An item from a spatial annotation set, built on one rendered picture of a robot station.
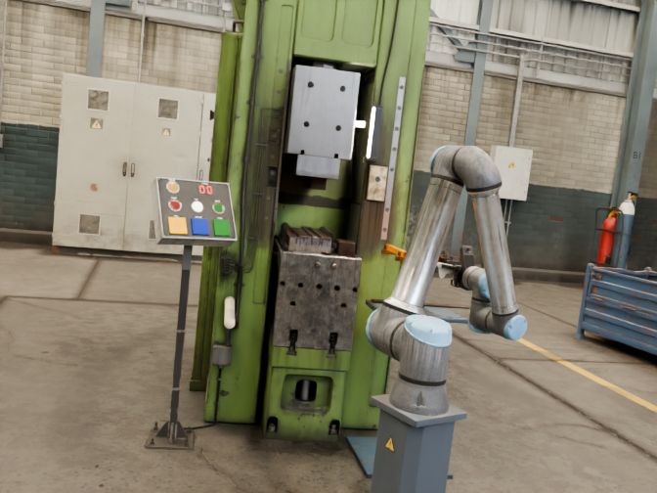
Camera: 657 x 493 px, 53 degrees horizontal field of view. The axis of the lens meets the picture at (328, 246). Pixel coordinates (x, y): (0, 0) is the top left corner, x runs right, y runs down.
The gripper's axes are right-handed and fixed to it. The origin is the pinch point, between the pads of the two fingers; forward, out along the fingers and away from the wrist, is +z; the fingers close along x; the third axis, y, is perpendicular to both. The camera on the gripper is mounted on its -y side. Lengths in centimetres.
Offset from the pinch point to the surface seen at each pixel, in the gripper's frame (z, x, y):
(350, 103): 54, -36, -64
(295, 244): 56, -54, 4
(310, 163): 56, -51, -34
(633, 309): 235, 278, 56
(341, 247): 54, -33, 3
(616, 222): 564, 494, -6
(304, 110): 56, -57, -58
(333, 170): 55, -40, -32
